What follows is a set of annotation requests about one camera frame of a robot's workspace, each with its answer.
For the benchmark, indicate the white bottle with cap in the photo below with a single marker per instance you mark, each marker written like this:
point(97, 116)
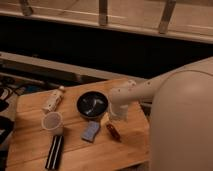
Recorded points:
point(53, 100)

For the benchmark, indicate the dark cables clutter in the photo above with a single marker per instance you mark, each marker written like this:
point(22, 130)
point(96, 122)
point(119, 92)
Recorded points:
point(8, 104)

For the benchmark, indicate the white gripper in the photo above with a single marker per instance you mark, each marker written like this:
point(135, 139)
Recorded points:
point(116, 112)

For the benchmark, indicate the wooden board table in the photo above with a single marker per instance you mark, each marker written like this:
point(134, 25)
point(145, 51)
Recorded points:
point(30, 144)

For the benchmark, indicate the black white striped case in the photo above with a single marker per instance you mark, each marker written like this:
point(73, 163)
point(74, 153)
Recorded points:
point(55, 151)

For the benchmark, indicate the blue sponge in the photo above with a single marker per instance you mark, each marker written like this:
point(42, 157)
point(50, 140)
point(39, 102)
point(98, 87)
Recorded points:
point(91, 131)

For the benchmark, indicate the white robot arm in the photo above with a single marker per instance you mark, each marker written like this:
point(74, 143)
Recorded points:
point(181, 122)

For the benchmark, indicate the translucent plastic cup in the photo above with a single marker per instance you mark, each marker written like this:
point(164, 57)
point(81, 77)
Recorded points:
point(53, 123)

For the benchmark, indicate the metal railing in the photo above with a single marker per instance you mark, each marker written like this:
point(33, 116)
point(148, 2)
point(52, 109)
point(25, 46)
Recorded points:
point(179, 19)

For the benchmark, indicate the black ceramic bowl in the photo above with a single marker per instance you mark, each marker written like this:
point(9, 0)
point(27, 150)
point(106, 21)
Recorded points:
point(92, 105)

